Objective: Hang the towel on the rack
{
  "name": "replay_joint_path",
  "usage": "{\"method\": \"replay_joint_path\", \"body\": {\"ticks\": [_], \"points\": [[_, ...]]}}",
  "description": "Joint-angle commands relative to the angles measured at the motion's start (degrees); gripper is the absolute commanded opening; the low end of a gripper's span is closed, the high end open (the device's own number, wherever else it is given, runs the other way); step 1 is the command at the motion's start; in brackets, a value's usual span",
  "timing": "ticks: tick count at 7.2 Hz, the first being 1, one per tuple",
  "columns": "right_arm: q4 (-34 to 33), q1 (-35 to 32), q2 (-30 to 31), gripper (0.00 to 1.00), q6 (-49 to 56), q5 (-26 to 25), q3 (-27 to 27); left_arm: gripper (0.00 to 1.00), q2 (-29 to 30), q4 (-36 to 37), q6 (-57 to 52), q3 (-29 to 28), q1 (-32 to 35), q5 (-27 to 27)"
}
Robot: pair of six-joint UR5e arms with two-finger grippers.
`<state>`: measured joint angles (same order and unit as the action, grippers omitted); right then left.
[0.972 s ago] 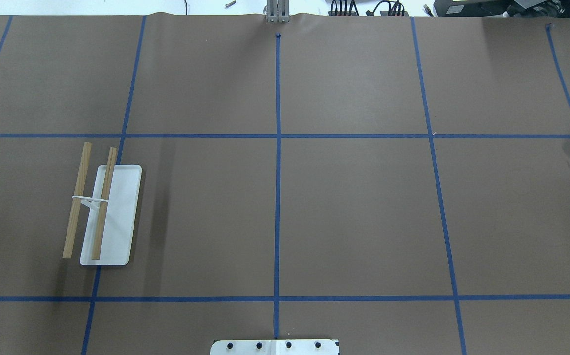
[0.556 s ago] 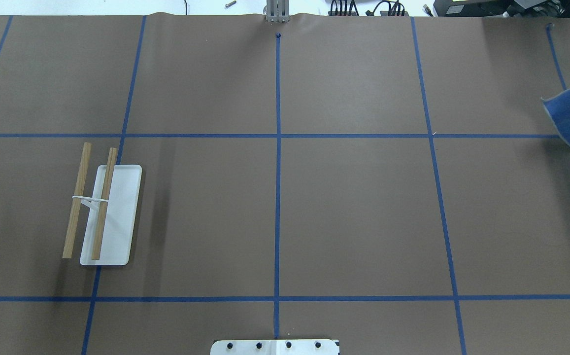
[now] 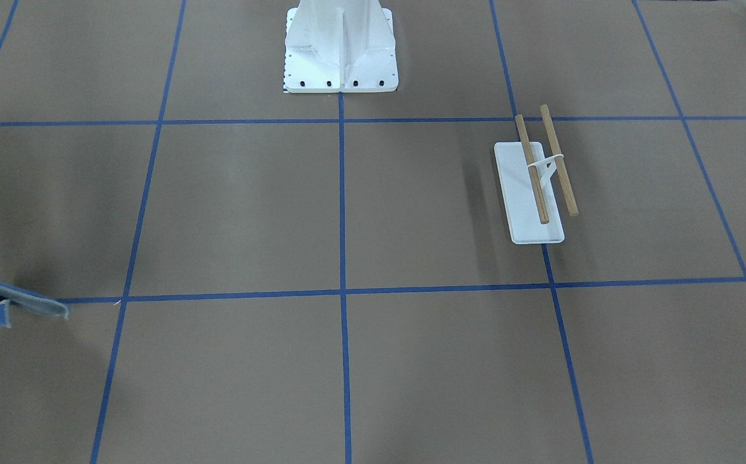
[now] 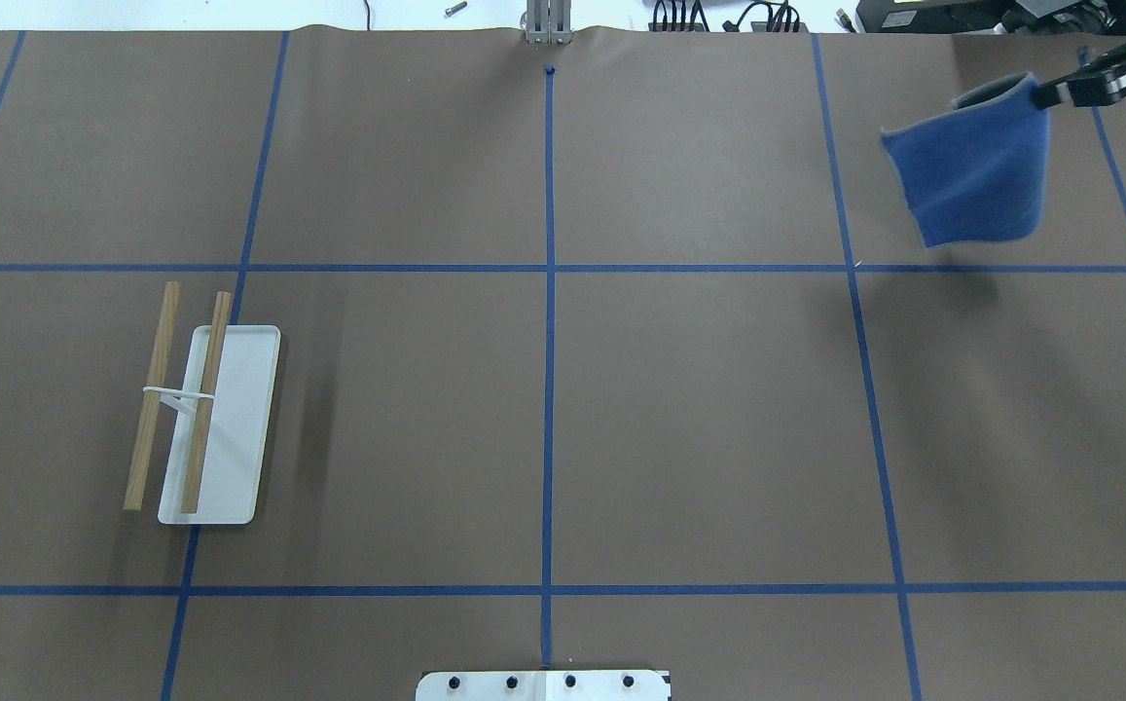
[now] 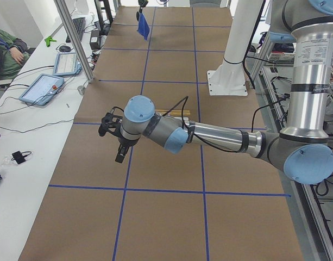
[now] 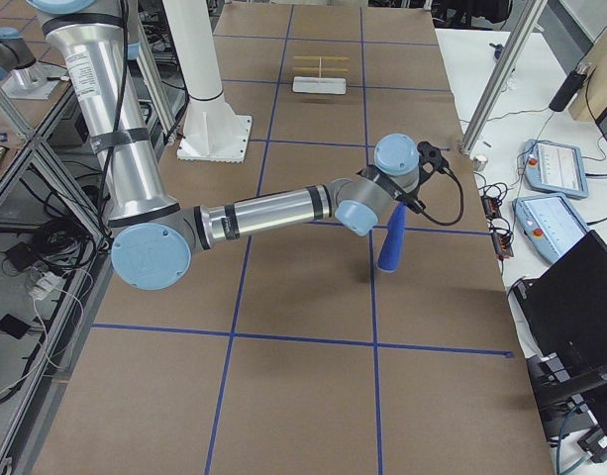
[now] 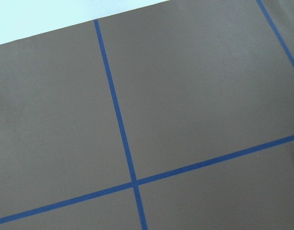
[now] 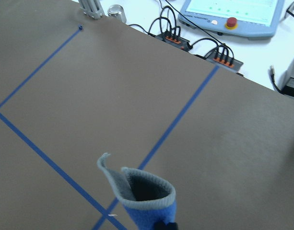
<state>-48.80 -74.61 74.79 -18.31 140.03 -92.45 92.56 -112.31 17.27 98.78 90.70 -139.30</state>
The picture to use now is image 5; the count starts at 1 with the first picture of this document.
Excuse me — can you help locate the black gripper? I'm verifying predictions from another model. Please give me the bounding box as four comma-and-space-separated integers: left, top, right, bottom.
138, 0, 148, 8
115, 137, 134, 163

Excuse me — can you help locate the blue grey towel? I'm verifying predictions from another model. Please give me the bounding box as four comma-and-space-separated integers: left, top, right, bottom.
136, 11, 150, 41

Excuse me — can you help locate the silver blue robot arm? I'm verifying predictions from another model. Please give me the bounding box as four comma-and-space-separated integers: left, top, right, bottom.
115, 1, 333, 184

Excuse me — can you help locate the white wooden towel rack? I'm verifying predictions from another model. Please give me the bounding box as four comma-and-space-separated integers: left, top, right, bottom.
155, 109, 191, 118

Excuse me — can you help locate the black keyboard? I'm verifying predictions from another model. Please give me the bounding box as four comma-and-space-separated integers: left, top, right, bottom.
72, 17, 86, 41

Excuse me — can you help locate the black computer mouse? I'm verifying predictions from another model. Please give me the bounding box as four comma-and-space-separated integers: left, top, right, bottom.
59, 45, 72, 53

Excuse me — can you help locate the far teach pendant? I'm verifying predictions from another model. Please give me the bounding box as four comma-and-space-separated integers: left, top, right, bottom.
53, 52, 81, 77

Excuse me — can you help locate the teach pendant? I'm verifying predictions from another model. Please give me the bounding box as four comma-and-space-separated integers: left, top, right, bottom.
53, 52, 81, 77
18, 74, 65, 106

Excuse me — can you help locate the green clamp tool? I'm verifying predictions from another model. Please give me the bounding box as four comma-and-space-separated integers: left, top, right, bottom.
45, 36, 57, 47

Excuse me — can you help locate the near teach pendant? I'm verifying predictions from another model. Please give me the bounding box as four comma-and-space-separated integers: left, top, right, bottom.
18, 74, 65, 106

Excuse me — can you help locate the small black adapter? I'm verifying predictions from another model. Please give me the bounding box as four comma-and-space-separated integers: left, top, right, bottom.
12, 151, 26, 164

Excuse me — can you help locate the seated person green jacket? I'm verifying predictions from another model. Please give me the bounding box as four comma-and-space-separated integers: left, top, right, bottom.
0, 29, 30, 80

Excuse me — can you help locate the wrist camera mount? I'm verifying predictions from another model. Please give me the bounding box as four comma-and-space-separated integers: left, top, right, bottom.
98, 112, 122, 137

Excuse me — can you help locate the aluminium frame post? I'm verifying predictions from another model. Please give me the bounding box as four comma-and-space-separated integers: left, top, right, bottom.
54, 0, 94, 83

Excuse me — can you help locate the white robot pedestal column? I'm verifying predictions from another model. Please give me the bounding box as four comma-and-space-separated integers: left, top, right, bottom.
207, 0, 265, 96

